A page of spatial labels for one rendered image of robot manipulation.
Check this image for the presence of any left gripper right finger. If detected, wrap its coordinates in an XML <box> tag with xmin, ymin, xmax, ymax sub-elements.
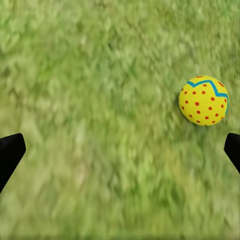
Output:
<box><xmin>224</xmin><ymin>133</ymin><xmax>240</xmax><ymax>173</ymax></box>

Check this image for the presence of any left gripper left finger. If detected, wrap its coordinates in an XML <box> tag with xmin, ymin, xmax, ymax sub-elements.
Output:
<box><xmin>0</xmin><ymin>133</ymin><xmax>26</xmax><ymax>193</ymax></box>

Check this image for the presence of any easter egg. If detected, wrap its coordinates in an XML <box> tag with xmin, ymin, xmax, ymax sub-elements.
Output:
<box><xmin>178</xmin><ymin>76</ymin><xmax>229</xmax><ymax>126</ymax></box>

